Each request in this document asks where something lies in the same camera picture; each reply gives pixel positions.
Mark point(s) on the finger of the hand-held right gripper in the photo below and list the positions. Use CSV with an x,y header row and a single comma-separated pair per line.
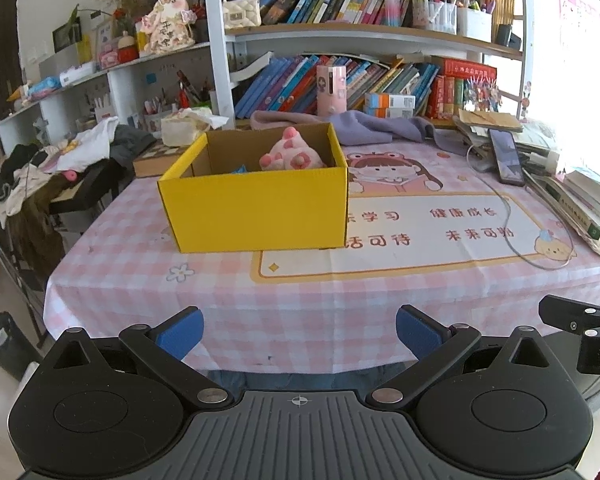
x,y
562,310

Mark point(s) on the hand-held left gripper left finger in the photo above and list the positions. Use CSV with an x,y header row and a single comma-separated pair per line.
x,y
180,334

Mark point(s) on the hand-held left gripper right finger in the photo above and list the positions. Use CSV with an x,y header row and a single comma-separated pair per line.
x,y
420,334

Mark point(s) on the yellow cardboard box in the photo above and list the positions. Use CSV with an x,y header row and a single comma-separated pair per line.
x,y
255,210

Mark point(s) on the pink pig plush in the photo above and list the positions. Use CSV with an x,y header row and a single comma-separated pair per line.
x,y
292,155

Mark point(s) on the stack of thick books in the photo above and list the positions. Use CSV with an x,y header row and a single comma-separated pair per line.
x,y
580,205

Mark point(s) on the person's blue jeans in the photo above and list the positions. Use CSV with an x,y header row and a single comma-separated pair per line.
x,y
290,375

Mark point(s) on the black smartphone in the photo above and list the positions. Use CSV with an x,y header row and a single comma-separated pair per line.
x,y
507,157

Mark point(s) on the black trash bin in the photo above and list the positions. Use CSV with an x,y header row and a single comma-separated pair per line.
x,y
10,355

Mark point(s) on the brown garment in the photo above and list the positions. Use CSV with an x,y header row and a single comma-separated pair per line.
x,y
35,230

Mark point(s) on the grey garment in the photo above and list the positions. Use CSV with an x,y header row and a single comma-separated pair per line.
x,y
130,145

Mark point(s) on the brown envelope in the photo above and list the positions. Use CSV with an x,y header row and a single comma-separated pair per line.
x,y
487,119

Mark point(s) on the cream tissue pack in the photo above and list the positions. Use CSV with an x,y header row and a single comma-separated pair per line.
x,y
180,132

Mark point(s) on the white t-shirt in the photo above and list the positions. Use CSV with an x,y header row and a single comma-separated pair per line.
x,y
92,145

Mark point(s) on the purple cloth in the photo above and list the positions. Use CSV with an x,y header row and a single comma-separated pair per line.
x,y
375,127

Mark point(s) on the colourful clip card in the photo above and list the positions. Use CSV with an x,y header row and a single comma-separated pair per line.
x,y
482,94

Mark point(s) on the orange white carton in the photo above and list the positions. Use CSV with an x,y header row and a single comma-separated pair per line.
x,y
387,112
392,101

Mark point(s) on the mauve pink cloth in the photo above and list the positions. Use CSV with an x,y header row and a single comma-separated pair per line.
x,y
280,119

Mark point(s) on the thick red books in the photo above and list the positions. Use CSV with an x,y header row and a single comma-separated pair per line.
x,y
445,95

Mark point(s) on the bunch of pens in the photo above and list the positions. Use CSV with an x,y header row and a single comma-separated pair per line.
x,y
187,92

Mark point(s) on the white side shelf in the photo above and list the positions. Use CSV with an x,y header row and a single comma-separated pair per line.
x,y
120,90

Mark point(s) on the pink cylinder gadget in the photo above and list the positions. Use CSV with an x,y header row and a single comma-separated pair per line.
x,y
330,95

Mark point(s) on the black small speakers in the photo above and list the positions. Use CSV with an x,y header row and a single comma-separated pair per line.
x,y
508,37

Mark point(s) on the row of blue spined books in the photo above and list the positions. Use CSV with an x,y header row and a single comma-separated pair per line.
x,y
280,85

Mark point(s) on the white flat pack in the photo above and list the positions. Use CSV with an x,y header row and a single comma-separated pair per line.
x,y
79,74

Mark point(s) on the blue wipes pack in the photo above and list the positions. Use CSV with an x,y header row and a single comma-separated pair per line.
x,y
44,87

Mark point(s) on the white storage box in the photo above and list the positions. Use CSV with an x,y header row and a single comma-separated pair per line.
x,y
474,25

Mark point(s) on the white metal bookshelf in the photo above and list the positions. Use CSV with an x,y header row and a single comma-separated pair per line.
x,y
215,35

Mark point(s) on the floral patterned plush doll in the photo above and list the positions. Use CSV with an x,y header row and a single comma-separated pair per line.
x,y
167,30

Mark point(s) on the clear pen cup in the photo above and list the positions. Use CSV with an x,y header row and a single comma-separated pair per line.
x,y
435,15

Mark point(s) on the cream pearl handbag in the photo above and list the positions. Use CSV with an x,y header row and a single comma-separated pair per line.
x,y
241,12

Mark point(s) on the pink wall poster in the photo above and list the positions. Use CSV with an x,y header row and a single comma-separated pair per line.
x,y
587,25

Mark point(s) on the black picture frame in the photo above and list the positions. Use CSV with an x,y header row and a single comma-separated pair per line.
x,y
67,35

